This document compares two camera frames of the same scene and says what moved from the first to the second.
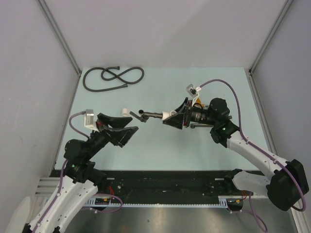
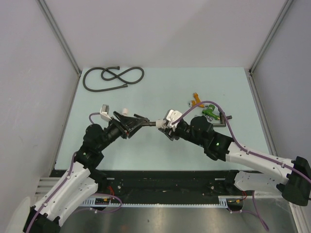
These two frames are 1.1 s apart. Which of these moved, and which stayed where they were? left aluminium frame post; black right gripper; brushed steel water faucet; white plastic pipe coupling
Moved: brushed steel water faucet; black right gripper
Stayed: left aluminium frame post; white plastic pipe coupling
